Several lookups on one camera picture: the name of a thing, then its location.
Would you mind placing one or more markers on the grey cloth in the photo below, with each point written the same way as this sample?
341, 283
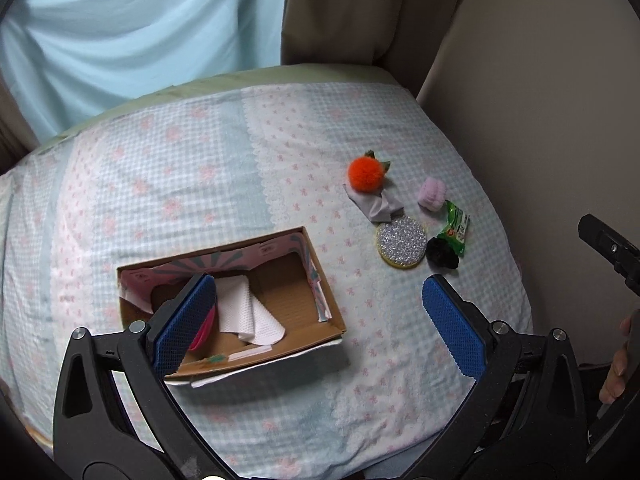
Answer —
377, 207

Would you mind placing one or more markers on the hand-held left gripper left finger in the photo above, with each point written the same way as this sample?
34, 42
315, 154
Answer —
184, 322

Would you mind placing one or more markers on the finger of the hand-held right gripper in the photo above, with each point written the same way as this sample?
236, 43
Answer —
610, 247

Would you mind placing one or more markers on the pale green bed sheet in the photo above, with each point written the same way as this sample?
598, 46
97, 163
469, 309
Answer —
280, 74

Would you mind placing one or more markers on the pink round pad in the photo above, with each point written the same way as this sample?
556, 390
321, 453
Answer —
206, 332

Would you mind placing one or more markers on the green snack packet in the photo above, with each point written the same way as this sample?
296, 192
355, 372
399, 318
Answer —
457, 230

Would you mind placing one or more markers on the black fluffy pompom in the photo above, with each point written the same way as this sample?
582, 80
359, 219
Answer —
440, 255

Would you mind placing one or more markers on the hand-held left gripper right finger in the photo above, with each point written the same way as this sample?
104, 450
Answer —
452, 327

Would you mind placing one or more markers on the person's right hand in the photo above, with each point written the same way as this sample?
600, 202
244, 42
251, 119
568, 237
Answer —
614, 375

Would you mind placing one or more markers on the printed cardboard box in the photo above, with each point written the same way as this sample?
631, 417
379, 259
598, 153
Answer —
295, 287

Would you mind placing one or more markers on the blue gingham printed blanket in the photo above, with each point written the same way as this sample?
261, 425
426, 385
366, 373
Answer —
200, 160

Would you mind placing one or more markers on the light blue curtain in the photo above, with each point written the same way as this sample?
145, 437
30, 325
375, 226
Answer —
125, 25

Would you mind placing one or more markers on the orange pompom with leaves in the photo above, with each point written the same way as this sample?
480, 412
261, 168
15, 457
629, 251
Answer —
366, 174

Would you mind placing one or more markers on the white waffle cloth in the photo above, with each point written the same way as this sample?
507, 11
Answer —
245, 310

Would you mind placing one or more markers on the silver glitter round pad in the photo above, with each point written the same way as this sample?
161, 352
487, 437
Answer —
400, 242

